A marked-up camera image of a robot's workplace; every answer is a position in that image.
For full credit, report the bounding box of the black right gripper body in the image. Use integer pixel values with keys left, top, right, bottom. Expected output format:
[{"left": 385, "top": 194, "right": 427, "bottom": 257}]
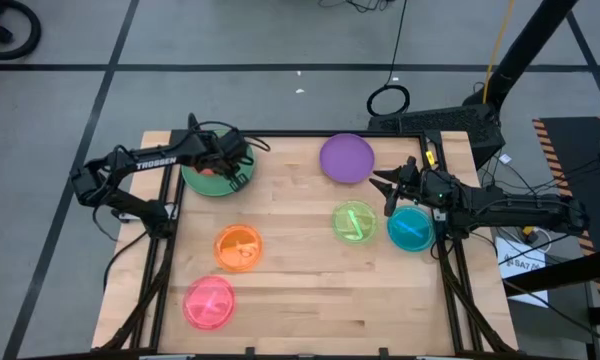
[{"left": 385, "top": 155, "right": 434, "bottom": 217}]

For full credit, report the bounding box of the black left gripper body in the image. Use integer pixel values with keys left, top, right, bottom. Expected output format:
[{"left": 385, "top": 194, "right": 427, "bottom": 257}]
[{"left": 199, "top": 148, "right": 243, "bottom": 181}]

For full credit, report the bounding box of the large light green plate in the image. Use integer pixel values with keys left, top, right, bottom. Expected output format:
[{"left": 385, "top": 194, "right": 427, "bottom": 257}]
[{"left": 180, "top": 130, "right": 257, "bottom": 198}]

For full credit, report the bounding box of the small translucent teal plate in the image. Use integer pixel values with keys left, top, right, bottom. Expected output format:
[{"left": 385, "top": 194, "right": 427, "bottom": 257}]
[{"left": 386, "top": 204, "right": 437, "bottom": 253}]

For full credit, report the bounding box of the small translucent lime plate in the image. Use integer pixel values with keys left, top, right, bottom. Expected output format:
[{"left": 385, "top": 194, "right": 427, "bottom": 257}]
[{"left": 331, "top": 200, "right": 379, "bottom": 246}]

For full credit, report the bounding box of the purple plastic plate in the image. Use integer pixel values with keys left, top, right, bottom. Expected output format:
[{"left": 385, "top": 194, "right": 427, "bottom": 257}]
[{"left": 319, "top": 132, "right": 376, "bottom": 185}]

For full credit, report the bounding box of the small translucent orange plate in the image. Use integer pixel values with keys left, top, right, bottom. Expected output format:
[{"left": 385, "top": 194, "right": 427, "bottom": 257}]
[{"left": 213, "top": 223, "right": 265, "bottom": 274}]

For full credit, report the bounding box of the black perforated computer case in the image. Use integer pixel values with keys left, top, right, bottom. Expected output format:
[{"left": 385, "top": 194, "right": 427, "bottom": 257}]
[{"left": 367, "top": 103, "right": 507, "bottom": 171}]

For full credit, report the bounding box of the small translucent pink plate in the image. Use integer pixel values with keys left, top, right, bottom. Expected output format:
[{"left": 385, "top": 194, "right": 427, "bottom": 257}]
[{"left": 182, "top": 274, "right": 237, "bottom": 332}]

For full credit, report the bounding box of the white paper sign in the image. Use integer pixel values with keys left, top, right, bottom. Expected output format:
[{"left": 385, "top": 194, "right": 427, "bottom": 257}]
[{"left": 493, "top": 235, "right": 551, "bottom": 307}]

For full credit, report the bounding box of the black hazard-striped platform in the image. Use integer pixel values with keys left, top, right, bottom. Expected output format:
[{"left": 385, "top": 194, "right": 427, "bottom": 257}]
[{"left": 531, "top": 115, "right": 600, "bottom": 255}]

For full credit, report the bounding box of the black metal beam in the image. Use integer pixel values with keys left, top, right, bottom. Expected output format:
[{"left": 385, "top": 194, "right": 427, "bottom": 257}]
[{"left": 501, "top": 246, "right": 600, "bottom": 297}]

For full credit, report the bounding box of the black slanted pole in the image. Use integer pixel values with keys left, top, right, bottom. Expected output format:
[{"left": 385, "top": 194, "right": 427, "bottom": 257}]
[{"left": 462, "top": 0, "right": 580, "bottom": 109}]

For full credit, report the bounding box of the black aluminium table frame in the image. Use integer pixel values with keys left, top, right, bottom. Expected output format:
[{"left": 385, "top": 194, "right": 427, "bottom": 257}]
[{"left": 92, "top": 112, "right": 520, "bottom": 360}]

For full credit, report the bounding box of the black coiled floor cable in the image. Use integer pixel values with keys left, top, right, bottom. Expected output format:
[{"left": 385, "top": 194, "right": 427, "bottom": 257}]
[{"left": 365, "top": 0, "right": 412, "bottom": 118}]

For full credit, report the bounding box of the black cable bundle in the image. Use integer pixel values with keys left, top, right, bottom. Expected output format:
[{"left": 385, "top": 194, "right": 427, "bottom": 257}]
[{"left": 318, "top": 0, "right": 397, "bottom": 14}]

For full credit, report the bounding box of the yellow cable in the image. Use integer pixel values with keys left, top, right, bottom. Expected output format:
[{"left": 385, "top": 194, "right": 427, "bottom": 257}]
[{"left": 481, "top": 0, "right": 517, "bottom": 105}]

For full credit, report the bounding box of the black vacuum hose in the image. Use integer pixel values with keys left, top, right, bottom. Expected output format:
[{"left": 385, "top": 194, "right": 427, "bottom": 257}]
[{"left": 0, "top": 0, "right": 43, "bottom": 62}]

